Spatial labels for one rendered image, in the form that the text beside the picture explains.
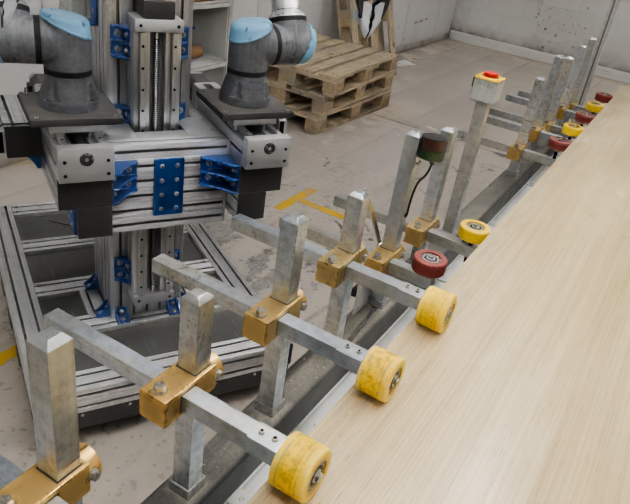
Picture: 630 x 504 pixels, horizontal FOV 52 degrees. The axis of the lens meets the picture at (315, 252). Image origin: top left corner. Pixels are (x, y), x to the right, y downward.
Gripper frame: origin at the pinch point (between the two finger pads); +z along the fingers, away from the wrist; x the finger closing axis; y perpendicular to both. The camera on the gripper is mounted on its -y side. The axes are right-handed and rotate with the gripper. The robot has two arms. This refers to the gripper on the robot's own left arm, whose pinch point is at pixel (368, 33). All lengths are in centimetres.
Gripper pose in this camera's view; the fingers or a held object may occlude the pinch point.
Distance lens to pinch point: 173.8
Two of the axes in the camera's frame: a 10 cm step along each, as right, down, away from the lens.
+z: -1.4, 8.6, 4.9
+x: -8.7, 1.3, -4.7
